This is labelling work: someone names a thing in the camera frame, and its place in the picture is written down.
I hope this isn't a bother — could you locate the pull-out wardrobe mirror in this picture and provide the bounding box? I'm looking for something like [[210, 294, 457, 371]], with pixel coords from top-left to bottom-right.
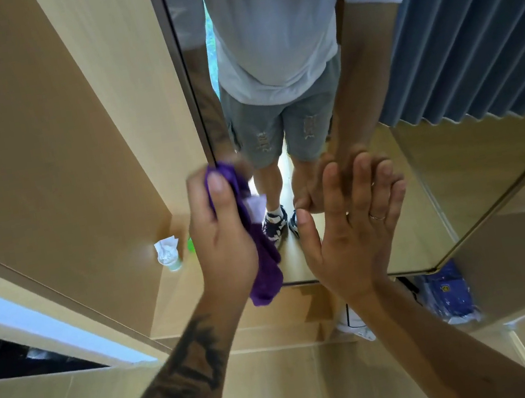
[[148, 0, 525, 313]]

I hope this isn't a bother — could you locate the person's left hand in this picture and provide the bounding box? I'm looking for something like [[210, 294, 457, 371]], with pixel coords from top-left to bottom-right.
[[180, 160, 266, 313]]

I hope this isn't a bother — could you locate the paper cup with tissue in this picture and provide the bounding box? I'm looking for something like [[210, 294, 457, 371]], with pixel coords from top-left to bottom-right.
[[152, 234, 185, 275]]

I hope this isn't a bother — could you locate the person's right hand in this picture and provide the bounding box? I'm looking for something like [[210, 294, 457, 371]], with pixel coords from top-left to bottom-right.
[[286, 145, 424, 307]]

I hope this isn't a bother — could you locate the light wooden wardrobe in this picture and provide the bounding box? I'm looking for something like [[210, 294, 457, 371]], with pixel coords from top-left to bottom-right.
[[0, 0, 525, 398]]

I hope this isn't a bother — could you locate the purple cleaning cloth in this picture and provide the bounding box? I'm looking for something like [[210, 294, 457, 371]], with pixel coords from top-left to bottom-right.
[[201, 155, 290, 313]]

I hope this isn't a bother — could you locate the person's left forearm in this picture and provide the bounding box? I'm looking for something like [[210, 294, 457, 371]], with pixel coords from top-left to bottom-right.
[[63, 284, 266, 398]]

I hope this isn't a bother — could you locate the white bag with black label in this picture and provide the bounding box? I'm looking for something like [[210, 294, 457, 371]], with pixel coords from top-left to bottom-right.
[[333, 301, 377, 347]]

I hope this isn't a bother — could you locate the person's right forearm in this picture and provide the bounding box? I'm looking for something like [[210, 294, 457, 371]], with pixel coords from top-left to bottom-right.
[[352, 258, 525, 398]]

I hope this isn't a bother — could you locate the blue plastic bag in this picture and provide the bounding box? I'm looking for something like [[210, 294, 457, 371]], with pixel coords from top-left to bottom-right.
[[412, 256, 484, 331]]

